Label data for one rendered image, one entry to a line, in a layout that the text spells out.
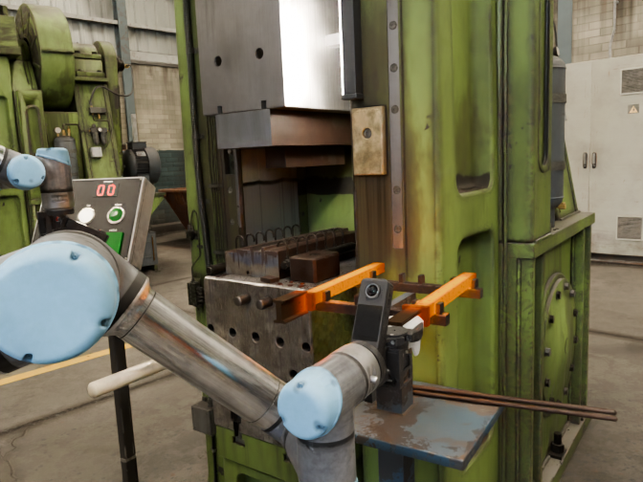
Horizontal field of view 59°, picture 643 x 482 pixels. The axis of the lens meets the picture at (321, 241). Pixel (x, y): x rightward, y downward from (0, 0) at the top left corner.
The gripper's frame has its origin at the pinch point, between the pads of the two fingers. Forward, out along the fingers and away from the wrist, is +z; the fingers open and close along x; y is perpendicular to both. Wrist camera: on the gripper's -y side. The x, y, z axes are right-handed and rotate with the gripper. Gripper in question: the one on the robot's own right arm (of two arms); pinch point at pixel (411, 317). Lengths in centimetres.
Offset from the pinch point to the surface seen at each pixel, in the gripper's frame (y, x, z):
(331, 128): -36, -49, 62
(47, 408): 96, -235, 77
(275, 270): 2, -53, 34
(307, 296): -0.8, -22.6, 2.7
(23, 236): 37, -494, 232
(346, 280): -0.6, -22.6, 18.8
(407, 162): -25, -19, 46
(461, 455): 26.4, 6.8, 5.3
